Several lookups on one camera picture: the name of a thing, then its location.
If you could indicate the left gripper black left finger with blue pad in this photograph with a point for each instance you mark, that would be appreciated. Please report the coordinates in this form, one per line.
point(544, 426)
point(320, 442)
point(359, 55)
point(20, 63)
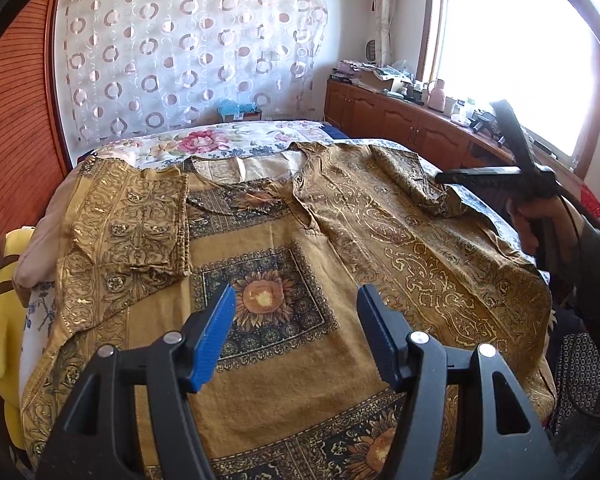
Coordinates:
point(96, 434)

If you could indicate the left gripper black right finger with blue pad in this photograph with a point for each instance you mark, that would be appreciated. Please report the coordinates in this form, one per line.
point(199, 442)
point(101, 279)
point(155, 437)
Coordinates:
point(497, 433)

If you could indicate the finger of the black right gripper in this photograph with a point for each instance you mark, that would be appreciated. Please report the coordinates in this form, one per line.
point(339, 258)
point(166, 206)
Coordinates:
point(480, 176)

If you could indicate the mustard gold patterned garment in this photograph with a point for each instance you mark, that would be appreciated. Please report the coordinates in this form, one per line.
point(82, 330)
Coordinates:
point(296, 393)

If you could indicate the person's right hand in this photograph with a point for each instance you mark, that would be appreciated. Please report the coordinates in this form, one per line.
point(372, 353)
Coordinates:
point(566, 224)

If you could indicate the brown wooden low cabinet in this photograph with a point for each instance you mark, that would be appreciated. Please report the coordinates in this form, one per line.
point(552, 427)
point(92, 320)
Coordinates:
point(362, 114)

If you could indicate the pink jar on cabinet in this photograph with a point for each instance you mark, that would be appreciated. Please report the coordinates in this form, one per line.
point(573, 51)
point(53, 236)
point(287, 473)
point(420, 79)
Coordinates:
point(436, 95)

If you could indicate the bright window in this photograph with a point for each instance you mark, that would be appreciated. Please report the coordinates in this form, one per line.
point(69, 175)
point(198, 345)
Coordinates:
point(539, 55)

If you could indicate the yellow plush toy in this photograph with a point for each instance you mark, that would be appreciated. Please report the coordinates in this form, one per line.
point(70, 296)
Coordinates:
point(12, 315)

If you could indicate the beige pillow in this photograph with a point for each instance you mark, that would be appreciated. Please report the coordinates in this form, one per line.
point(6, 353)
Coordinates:
point(37, 264)

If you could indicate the box with blue cloth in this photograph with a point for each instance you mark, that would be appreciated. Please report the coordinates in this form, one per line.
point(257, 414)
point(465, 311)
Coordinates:
point(231, 111)

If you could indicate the blue floral white bedsheet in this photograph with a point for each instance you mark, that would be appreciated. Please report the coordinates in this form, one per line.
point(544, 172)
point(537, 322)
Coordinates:
point(41, 309)

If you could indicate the red-brown louvered wardrobe door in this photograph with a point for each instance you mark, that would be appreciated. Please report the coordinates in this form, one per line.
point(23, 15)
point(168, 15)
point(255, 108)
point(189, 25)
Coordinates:
point(33, 156)

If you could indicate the pink floral quilt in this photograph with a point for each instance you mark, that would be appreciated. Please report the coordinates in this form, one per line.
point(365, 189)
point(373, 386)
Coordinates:
point(219, 141)

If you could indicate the sheer circle pattern curtain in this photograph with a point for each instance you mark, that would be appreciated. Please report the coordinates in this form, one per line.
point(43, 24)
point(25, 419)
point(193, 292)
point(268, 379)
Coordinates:
point(128, 67)

